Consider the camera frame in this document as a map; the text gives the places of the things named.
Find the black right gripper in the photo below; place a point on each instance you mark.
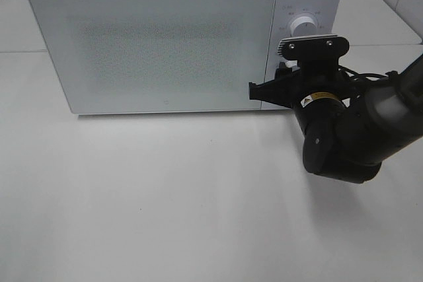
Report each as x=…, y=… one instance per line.
x=324, y=86

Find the white timer knob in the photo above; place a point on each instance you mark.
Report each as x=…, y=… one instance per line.
x=288, y=64

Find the white microwave door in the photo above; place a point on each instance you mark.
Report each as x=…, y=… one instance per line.
x=148, y=56

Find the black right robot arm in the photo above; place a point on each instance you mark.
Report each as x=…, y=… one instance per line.
x=351, y=122

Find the upper white power knob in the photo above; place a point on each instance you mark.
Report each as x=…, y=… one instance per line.
x=303, y=25

